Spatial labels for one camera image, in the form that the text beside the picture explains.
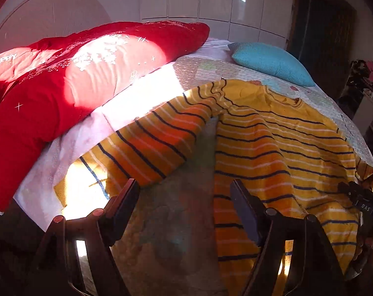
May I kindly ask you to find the quilted patchwork bedspread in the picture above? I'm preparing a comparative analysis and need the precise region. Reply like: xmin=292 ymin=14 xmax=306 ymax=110
xmin=60 ymin=37 xmax=373 ymax=296

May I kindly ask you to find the yellow striped knit sweater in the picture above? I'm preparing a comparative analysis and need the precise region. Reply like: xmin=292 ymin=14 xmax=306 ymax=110
xmin=54 ymin=79 xmax=373 ymax=296

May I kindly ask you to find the dark wooden door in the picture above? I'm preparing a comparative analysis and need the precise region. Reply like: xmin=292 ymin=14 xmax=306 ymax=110
xmin=286 ymin=0 xmax=358 ymax=100

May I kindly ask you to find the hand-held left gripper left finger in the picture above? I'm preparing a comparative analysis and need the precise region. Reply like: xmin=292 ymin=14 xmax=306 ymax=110
xmin=29 ymin=178 xmax=141 ymax=296

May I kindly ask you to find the round white headboard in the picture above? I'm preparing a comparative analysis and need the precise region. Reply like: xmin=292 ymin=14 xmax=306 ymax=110
xmin=0 ymin=0 xmax=113 ymax=59

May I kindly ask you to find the blue knit cushion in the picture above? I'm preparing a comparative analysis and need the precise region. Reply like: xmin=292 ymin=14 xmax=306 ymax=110
xmin=228 ymin=41 xmax=317 ymax=88

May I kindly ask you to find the white glossy wardrobe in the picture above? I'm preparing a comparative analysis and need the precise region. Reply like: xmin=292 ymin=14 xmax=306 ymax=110
xmin=140 ymin=0 xmax=295 ymax=50

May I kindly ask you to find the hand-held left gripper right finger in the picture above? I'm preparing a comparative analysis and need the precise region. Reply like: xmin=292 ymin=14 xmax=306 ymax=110
xmin=230 ymin=178 xmax=351 ymax=296

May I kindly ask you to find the red printed quilt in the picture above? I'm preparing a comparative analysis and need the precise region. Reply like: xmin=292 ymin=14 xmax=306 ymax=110
xmin=0 ymin=21 xmax=211 ymax=212

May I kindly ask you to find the pale pink bed sheet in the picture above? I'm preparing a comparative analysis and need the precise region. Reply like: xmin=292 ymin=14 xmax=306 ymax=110
xmin=13 ymin=63 xmax=187 ymax=232

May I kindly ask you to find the cluttered shelf unit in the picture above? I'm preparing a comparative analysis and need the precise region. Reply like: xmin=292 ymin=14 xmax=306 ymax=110
xmin=339 ymin=58 xmax=373 ymax=151

